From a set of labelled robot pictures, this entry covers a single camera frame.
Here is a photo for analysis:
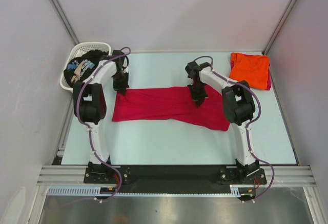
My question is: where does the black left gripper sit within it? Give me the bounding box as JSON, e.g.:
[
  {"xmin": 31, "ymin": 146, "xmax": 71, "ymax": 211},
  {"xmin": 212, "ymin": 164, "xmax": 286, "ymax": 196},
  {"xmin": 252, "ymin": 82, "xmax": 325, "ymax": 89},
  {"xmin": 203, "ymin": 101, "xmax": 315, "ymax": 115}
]
[{"xmin": 112, "ymin": 71, "xmax": 130, "ymax": 97}]

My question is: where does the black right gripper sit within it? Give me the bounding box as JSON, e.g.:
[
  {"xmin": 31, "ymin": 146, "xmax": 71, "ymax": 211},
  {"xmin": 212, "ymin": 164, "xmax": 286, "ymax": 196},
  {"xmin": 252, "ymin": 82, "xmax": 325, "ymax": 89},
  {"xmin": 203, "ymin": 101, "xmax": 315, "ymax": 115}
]
[{"xmin": 188, "ymin": 82, "xmax": 208, "ymax": 108}]

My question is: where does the red polo shirt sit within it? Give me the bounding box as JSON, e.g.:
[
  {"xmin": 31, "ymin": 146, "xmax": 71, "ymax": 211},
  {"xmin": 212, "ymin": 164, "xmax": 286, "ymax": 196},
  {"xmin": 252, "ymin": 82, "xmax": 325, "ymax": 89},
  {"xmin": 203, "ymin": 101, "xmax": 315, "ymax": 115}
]
[{"xmin": 112, "ymin": 85, "xmax": 230, "ymax": 131}]

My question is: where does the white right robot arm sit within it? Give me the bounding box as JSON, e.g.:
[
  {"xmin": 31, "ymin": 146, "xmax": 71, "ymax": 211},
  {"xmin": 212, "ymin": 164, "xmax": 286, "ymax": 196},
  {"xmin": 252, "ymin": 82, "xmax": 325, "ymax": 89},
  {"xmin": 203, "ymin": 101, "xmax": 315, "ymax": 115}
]
[{"xmin": 185, "ymin": 61, "xmax": 259, "ymax": 184}]

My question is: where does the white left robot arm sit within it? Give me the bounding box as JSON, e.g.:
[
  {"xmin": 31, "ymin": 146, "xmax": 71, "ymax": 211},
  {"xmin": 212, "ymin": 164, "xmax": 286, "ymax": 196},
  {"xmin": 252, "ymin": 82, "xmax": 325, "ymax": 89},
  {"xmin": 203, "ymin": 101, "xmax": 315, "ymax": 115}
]
[{"xmin": 73, "ymin": 47, "xmax": 131, "ymax": 184}]

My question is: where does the black printed t shirt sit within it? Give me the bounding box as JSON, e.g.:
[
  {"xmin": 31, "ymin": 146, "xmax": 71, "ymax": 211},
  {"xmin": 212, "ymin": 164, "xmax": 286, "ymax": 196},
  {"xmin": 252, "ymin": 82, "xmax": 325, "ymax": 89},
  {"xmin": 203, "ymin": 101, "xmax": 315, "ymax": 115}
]
[{"xmin": 63, "ymin": 50, "xmax": 109, "ymax": 88}]

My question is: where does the white plastic laundry basket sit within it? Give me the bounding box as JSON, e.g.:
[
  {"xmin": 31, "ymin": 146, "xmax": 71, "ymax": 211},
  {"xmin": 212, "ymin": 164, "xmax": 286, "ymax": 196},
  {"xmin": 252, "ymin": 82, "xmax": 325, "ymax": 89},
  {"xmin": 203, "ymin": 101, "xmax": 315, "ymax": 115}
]
[{"xmin": 59, "ymin": 42, "xmax": 112, "ymax": 93}]

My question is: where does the folded orange t shirt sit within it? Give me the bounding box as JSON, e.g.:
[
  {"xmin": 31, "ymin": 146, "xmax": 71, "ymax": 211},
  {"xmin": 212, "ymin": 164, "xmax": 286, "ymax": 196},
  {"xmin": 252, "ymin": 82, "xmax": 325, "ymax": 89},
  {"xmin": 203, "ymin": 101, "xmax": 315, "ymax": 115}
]
[{"xmin": 228, "ymin": 52, "xmax": 271, "ymax": 90}]

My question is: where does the aluminium frame rail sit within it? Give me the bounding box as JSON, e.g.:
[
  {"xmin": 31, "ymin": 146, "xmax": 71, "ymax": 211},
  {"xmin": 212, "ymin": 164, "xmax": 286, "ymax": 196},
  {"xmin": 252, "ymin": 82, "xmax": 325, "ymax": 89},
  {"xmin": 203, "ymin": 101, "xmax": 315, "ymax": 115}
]
[{"xmin": 37, "ymin": 165, "xmax": 316, "ymax": 187}]

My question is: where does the grey slotted cable duct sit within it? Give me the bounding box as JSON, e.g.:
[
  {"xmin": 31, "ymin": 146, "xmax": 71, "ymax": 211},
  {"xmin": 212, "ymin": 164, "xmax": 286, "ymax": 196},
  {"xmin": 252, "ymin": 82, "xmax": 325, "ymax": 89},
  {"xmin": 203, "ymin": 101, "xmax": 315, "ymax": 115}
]
[{"xmin": 48, "ymin": 186, "xmax": 116, "ymax": 196}]

